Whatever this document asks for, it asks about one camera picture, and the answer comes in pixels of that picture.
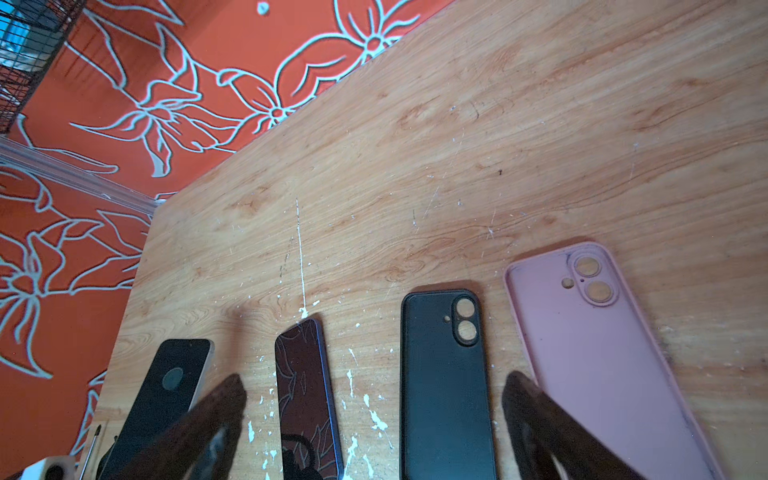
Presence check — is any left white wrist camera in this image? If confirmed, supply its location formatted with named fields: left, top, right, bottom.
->
left=18, top=456, right=76, bottom=480

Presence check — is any pink phone case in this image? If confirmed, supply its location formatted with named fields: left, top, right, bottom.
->
left=504, top=242, right=724, bottom=479

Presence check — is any black phone case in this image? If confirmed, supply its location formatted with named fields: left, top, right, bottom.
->
left=399, top=289, right=497, bottom=479

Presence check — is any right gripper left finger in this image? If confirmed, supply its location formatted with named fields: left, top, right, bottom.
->
left=110, top=373, right=247, bottom=479

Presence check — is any black wire wall basket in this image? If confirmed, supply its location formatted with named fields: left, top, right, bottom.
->
left=1, top=0, right=85, bottom=135

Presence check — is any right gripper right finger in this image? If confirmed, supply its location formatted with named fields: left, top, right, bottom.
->
left=501, top=371, right=642, bottom=479

